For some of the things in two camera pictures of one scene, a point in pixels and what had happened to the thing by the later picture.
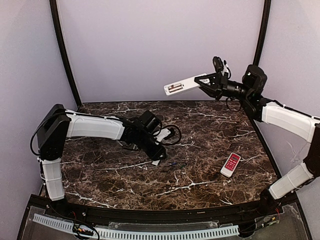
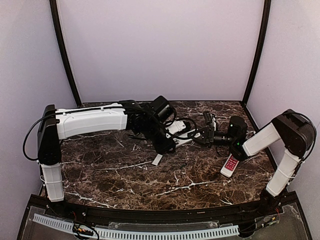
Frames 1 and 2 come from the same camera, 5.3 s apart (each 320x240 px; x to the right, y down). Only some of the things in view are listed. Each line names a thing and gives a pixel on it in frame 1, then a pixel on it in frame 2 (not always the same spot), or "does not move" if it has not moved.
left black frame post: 56,23 does not move
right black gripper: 219,83 -> 207,134
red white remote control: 230,165 does not move
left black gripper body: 155,150 -> 165,139
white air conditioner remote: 181,86 -> 179,141
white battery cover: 156,162 does not move
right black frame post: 266,10 does not move
